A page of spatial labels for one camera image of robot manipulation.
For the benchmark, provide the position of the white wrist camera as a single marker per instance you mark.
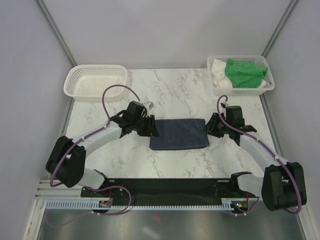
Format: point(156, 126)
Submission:
point(148, 105)
point(223, 102)

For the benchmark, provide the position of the right white plastic basket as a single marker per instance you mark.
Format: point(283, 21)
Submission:
point(255, 59)

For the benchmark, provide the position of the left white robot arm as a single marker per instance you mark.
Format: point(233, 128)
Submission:
point(66, 163)

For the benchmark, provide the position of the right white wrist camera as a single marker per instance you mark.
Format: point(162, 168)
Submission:
point(223, 102)

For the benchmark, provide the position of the white slotted cable duct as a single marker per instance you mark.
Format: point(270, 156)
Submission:
point(91, 204)

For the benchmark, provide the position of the dark blue towel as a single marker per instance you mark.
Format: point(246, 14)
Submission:
point(179, 134)

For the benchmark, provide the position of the white towel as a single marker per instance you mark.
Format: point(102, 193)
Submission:
point(219, 77)

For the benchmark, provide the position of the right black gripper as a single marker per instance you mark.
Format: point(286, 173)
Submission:
point(210, 128)

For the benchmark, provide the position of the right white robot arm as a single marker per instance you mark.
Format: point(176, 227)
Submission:
point(282, 186)

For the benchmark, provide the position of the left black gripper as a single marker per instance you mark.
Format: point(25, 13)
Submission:
point(150, 130)

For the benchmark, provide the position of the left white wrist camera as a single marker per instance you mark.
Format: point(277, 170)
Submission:
point(148, 105)

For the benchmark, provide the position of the left white plastic basket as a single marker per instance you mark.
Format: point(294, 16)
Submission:
point(87, 82)

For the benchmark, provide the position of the green towel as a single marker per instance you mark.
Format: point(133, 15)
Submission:
point(245, 74)

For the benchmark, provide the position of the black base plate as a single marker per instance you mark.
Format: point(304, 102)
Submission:
point(160, 191)

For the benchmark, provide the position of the white plastic basket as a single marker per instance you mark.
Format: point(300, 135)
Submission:
point(87, 82)
point(255, 59)

